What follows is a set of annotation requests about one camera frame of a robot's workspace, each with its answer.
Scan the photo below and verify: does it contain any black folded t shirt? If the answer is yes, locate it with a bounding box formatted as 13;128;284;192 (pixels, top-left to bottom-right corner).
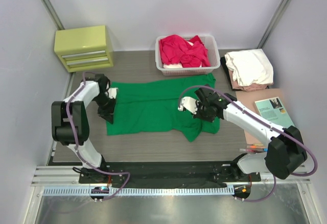
220;57;230;81

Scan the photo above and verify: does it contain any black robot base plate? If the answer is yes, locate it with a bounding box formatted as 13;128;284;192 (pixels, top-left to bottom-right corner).
79;161;261;188

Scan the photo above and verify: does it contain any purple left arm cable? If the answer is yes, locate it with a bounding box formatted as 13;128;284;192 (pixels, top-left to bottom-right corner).
66;71;131;201

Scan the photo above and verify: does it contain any orange highlighter pen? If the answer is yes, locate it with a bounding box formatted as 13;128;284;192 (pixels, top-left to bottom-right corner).
247;145;266;149

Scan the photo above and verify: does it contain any red t shirt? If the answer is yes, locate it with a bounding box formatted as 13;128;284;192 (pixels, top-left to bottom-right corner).
159;34;212;68

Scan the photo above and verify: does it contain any teal paperback book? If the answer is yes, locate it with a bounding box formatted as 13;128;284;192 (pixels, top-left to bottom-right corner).
254;97;294;128

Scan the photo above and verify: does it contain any white plastic laundry basket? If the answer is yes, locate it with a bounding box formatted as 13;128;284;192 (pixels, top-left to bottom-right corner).
155;34;221;76

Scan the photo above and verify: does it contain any white folded t shirt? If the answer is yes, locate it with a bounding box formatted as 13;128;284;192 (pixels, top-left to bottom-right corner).
224;49;274;88

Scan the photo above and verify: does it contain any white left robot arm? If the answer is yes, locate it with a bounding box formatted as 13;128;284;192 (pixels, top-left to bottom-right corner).
51;73;118;183

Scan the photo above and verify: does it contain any blue marker pen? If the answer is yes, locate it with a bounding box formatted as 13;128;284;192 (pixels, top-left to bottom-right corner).
239;148;268;153

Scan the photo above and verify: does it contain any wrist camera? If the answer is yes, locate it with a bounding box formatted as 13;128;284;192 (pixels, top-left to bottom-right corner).
105;88;119;99
178;96;198;115

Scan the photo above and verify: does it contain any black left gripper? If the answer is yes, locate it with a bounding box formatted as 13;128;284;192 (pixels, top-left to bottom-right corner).
94;93;117;124

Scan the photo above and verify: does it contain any aluminium slotted rail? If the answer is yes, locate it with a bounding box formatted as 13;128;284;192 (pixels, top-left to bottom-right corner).
43;185;235;197

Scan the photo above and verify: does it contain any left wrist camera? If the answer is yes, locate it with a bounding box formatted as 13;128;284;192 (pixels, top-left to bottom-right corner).
105;88;119;99

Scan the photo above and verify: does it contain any pink folded t shirt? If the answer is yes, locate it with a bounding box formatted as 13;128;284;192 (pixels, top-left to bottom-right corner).
228;70;269;92

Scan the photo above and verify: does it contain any yellow green drawer cabinet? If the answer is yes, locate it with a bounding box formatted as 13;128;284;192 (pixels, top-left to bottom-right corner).
54;25;113;72

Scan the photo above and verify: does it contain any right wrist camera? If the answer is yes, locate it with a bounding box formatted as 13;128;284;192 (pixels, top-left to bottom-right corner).
178;96;198;115

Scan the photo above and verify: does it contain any pink desk mat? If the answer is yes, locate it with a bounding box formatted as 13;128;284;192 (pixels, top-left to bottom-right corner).
235;88;298;145

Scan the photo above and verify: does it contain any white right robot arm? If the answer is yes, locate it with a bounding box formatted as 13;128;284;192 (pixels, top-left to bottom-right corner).
179;86;308;181

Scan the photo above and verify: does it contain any green t shirt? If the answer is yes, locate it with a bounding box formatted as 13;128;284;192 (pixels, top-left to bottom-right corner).
106;73;220;142

